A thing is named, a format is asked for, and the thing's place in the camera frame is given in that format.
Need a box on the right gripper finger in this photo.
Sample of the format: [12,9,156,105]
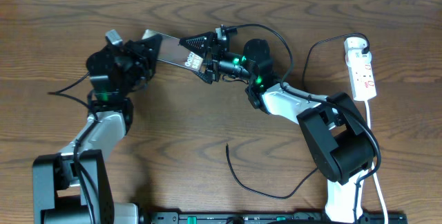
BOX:
[193,68,213,84]
[179,32,214,58]

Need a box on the black charging cable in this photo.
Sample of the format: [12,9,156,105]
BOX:
[225,32,371,200]

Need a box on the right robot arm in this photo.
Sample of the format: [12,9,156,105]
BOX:
[179,27,381,223]

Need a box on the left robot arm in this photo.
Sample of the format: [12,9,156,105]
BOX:
[32,30,162,223]

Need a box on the white charger plug adapter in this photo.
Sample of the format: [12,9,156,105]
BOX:
[344,37,368,53]

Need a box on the white power strip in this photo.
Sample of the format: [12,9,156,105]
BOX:
[345,49,376,102]

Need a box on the black mounting rail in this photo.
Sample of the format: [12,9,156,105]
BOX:
[137,212,408,224]

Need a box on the white power strip cord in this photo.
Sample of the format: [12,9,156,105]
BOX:
[364,100,390,224]

